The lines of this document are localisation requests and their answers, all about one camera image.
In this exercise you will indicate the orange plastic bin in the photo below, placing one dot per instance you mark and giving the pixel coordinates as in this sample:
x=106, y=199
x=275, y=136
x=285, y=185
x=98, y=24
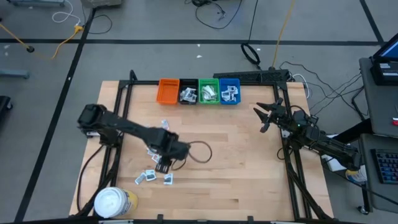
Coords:
x=168, y=93

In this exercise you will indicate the green plastic bin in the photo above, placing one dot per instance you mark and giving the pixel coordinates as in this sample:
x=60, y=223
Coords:
x=209, y=82

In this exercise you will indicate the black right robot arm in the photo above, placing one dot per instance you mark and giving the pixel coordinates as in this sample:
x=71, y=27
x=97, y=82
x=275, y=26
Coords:
x=329, y=146

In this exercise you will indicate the grey desk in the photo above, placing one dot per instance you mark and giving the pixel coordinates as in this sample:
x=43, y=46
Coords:
x=379, y=196
x=379, y=109

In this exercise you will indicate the black backlit keyboard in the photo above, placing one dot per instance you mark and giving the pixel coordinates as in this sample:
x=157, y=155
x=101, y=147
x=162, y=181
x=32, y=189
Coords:
x=387, y=166

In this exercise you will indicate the grey equipment box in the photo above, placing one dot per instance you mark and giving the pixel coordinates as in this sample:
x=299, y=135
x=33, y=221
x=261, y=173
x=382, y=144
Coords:
x=101, y=3

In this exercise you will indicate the long black power strip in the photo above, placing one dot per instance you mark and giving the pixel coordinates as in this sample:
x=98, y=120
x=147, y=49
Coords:
x=248, y=76

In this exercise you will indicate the white packet black label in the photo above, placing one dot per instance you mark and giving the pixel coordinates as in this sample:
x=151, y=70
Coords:
x=192, y=98
x=151, y=175
x=168, y=179
x=192, y=91
x=185, y=92
x=184, y=99
x=140, y=178

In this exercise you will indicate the grey floor bar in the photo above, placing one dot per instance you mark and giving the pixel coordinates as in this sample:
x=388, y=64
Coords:
x=14, y=73

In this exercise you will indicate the open laptop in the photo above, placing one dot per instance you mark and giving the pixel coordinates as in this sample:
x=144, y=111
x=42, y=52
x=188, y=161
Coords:
x=390, y=51

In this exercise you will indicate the black plastic bin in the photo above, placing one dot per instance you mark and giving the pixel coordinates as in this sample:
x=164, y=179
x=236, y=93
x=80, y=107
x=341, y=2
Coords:
x=188, y=82

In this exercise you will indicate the small red object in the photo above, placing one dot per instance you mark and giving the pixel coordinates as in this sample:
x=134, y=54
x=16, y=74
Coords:
x=395, y=122

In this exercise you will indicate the black desktop device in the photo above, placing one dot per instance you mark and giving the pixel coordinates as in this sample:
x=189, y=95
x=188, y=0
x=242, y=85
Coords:
x=382, y=77

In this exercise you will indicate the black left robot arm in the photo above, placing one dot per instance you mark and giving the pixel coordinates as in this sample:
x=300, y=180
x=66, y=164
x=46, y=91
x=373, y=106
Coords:
x=124, y=124

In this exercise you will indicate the blue plastic bin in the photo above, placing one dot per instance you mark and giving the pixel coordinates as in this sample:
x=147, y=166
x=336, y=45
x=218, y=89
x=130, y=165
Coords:
x=230, y=82

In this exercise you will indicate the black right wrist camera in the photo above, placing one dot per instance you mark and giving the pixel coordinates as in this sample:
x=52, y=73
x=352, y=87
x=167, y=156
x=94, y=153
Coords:
x=301, y=119

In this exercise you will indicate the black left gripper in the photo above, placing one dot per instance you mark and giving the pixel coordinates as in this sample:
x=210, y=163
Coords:
x=166, y=149

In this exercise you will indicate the black aluminium table frame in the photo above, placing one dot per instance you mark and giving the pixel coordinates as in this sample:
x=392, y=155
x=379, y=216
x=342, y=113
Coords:
x=124, y=83

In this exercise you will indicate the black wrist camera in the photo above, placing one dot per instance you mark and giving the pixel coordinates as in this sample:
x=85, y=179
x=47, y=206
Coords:
x=182, y=151
x=301, y=119

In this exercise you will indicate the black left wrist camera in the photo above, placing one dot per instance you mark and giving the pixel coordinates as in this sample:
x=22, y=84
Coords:
x=182, y=151

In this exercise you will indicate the white lid yellow wipes canister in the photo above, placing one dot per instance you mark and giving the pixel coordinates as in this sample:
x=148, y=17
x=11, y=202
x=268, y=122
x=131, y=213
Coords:
x=112, y=202

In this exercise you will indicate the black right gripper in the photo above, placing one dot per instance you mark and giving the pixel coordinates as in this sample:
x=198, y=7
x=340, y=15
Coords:
x=281, y=116

